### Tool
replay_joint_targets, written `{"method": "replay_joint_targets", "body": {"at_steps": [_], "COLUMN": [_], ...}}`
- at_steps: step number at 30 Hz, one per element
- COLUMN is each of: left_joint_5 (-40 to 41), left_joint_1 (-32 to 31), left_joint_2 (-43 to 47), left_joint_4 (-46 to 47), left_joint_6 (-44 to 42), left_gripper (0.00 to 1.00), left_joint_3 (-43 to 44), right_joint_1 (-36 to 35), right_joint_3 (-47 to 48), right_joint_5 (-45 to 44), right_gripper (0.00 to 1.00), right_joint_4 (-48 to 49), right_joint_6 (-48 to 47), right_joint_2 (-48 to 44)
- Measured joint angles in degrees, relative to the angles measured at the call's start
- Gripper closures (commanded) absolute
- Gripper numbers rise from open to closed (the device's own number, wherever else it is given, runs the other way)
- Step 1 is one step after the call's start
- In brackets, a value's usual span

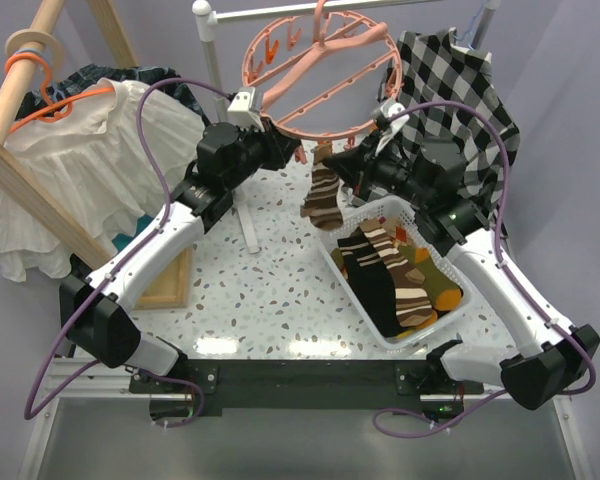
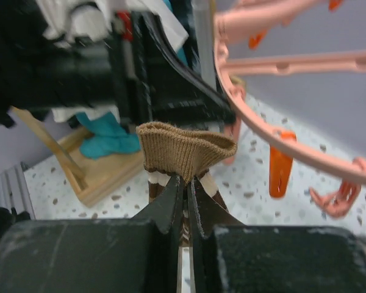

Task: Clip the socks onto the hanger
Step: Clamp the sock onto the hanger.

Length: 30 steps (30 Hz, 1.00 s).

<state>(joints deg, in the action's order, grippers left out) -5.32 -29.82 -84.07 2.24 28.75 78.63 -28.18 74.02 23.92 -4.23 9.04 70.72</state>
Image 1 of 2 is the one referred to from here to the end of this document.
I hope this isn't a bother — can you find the brown striped sock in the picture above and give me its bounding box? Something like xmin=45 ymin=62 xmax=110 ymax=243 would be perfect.
xmin=358 ymin=219 xmax=434 ymax=327
xmin=300 ymin=142 xmax=343 ymax=231

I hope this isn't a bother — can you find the black striped sock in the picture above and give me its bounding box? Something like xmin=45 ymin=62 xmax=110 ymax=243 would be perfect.
xmin=337 ymin=229 xmax=404 ymax=338

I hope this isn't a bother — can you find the wooden clothes rack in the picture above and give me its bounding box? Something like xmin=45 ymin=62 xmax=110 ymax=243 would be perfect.
xmin=0 ymin=0 xmax=191 ymax=311

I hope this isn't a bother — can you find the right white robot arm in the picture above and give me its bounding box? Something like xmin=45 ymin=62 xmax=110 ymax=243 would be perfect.
xmin=325 ymin=134 xmax=600 ymax=410

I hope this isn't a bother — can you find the white metal clothes rail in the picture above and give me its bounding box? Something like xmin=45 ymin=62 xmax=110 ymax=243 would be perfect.
xmin=192 ymin=1 xmax=501 ymax=254

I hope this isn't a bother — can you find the orange clothes hanger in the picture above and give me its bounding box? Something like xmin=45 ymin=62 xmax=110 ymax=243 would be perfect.
xmin=4 ymin=49 xmax=115 ymax=134

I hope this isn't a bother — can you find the black white checkered shirt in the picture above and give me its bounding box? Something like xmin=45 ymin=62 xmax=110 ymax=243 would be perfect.
xmin=395 ymin=28 xmax=520 ymax=217

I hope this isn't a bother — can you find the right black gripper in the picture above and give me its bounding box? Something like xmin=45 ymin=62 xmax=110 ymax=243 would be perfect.
xmin=324 ymin=129 xmax=431 ymax=208

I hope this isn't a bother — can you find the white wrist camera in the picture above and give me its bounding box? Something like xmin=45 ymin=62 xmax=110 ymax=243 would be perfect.
xmin=227 ymin=86 xmax=264 ymax=131
xmin=372 ymin=98 xmax=409 ymax=153

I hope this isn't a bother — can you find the olive orange sock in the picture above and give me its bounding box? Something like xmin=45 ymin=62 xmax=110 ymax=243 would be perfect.
xmin=394 ymin=226 xmax=464 ymax=338

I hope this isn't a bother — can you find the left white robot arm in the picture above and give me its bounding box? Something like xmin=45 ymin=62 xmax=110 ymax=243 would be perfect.
xmin=60 ymin=122 xmax=301 ymax=392

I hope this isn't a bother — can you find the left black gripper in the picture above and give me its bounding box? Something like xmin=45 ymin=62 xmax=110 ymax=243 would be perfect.
xmin=225 ymin=116 xmax=300 ymax=191

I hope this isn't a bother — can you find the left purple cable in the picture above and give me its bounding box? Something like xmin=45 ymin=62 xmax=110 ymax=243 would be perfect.
xmin=23 ymin=77 xmax=236 ymax=429

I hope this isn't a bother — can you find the blue clothes hanger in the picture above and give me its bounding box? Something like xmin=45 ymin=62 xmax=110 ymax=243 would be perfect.
xmin=454 ymin=0 xmax=488 ymax=48

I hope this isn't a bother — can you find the white blouse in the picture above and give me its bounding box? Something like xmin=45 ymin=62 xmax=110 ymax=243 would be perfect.
xmin=0 ymin=78 xmax=205 ymax=282

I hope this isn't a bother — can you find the teal cloth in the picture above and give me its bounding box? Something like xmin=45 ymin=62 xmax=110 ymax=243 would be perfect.
xmin=110 ymin=213 xmax=153 ymax=256

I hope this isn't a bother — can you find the pink round clip hanger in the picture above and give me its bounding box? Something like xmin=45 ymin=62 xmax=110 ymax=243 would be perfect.
xmin=241 ymin=1 xmax=403 ymax=146

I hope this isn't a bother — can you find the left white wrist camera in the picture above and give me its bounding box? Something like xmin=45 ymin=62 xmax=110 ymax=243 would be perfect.
xmin=227 ymin=86 xmax=264 ymax=131

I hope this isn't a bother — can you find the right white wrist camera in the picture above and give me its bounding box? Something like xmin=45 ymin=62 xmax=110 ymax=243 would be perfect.
xmin=372 ymin=98 xmax=409 ymax=153

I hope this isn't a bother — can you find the dark patterned garment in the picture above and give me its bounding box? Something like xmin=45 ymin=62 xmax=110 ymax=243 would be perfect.
xmin=15 ymin=64 xmax=210 ymax=127

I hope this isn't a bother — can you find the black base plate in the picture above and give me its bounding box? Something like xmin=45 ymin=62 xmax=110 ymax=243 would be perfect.
xmin=127 ymin=359 xmax=484 ymax=421

